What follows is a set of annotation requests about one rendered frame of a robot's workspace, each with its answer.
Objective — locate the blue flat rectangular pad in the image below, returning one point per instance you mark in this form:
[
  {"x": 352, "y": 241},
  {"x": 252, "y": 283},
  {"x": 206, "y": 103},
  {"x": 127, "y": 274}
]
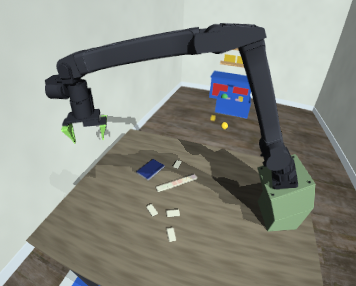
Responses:
[{"x": 150, "y": 169}]

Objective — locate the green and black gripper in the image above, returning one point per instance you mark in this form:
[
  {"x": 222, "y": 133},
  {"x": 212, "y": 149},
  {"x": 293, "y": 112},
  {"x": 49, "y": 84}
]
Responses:
[{"x": 83, "y": 113}]

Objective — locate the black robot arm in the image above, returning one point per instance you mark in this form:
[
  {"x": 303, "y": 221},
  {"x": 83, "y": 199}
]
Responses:
[{"x": 252, "y": 48}]

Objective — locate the white domino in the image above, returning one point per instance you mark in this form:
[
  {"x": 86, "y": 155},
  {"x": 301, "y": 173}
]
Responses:
[
  {"x": 182, "y": 181},
  {"x": 162, "y": 187},
  {"x": 192, "y": 177},
  {"x": 152, "y": 210},
  {"x": 173, "y": 213},
  {"x": 172, "y": 184},
  {"x": 171, "y": 235}
]

